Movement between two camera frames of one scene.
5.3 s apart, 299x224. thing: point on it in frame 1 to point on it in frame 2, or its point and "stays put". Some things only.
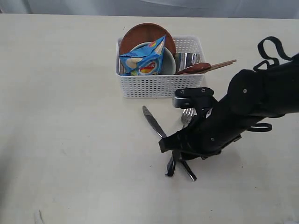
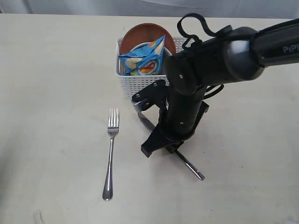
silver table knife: (162, 135) to (151, 127)
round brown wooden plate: (144, 33) stays put
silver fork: (187, 114) to (113, 128)
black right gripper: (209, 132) to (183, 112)
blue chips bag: (145, 60) stays put
